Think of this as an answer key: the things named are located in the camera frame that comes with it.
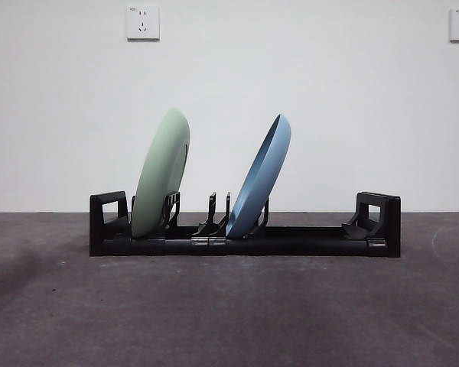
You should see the black plastic plate rack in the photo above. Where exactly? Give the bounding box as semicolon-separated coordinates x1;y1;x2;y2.
90;190;402;258

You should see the light blue plate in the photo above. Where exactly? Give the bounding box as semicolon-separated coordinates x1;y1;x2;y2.
225;113;292;239

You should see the pale green plate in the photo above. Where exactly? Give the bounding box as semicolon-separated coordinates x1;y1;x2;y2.
131;107;191;239

